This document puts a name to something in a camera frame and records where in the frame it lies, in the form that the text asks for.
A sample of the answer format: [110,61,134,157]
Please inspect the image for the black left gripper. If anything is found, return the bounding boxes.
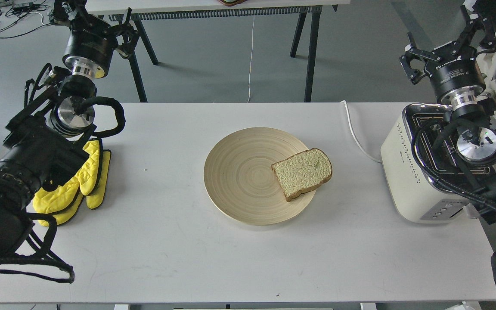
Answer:
[49,0,140,78]

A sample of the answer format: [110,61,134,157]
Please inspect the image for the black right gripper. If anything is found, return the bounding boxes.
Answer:
[399,2,496,105]

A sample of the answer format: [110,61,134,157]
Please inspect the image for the slice of brown bread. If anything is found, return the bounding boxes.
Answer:
[270,149,333,202]

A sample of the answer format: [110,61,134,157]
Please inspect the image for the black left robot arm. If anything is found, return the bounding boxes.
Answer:
[0,0,140,284]

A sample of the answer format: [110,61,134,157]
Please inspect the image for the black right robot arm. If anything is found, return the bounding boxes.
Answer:
[381,1,496,286]

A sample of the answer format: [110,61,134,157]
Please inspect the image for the cream white toaster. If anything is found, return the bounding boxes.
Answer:
[381,103,496,224]

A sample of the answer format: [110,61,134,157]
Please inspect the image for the background table with black legs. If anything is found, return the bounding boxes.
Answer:
[86,0,342,102]

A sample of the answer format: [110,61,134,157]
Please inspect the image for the brown object on background table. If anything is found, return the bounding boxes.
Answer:
[218,0,246,6]

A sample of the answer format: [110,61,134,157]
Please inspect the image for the yellow oven mitt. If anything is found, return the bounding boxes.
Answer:
[33,139,112,225]

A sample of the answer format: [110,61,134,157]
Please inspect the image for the round wooden plate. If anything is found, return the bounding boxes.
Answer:
[204,127,315,226]

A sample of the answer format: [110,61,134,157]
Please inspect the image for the cables and adapters on floor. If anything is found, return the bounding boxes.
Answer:
[0,0,59,43]

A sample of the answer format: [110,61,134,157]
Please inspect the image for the white toaster power cable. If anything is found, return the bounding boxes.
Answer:
[340,100,382,164]

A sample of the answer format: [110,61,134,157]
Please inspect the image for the thin white hanging cable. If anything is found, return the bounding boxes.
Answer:
[247,15,255,103]

